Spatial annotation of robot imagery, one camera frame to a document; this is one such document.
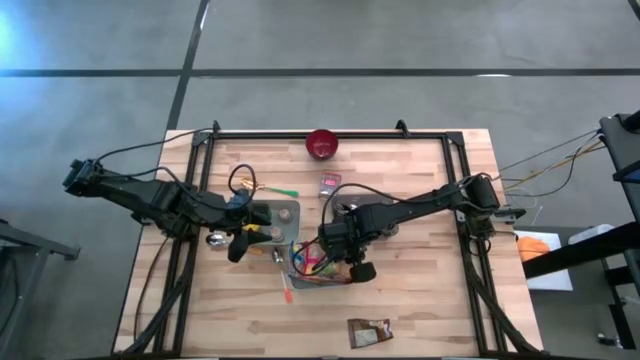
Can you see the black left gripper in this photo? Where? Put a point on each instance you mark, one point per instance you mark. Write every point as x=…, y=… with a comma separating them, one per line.
x=237, y=212

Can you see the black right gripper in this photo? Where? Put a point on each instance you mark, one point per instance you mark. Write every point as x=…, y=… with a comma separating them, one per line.
x=345, y=235

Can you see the yellow lid crunch jar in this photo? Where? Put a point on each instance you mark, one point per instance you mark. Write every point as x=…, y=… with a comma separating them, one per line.
x=251, y=228

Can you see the saffron glass jar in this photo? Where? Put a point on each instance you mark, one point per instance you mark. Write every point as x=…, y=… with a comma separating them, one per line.
x=276, y=232

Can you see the blue yellow noodle packet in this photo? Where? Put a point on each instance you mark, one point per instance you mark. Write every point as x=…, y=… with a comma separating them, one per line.
x=296, y=255

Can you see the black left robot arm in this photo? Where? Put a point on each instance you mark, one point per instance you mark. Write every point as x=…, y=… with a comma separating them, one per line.
x=150, y=195

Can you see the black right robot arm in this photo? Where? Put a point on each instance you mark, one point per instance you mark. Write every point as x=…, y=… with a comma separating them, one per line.
x=425, y=200

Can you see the brown snack packet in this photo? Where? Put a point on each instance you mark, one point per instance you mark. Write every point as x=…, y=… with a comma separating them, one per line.
x=369, y=332

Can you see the red and black bowl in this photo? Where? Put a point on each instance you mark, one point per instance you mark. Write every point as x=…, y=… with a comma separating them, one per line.
x=321, y=144

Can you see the orange object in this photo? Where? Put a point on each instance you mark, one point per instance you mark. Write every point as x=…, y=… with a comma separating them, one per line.
x=532, y=248

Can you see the white paper sheet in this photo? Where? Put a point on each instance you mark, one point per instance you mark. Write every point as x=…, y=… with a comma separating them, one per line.
x=550, y=282

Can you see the black stand bar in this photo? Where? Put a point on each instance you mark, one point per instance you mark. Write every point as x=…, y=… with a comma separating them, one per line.
x=575, y=255

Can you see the grey side table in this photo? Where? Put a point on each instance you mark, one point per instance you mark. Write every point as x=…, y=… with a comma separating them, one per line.
x=30, y=245

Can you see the white plastic container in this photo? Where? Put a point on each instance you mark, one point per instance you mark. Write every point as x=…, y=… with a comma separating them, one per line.
x=590, y=234

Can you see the black side cart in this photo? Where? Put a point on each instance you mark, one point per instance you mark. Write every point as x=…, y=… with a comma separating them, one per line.
x=620, y=150

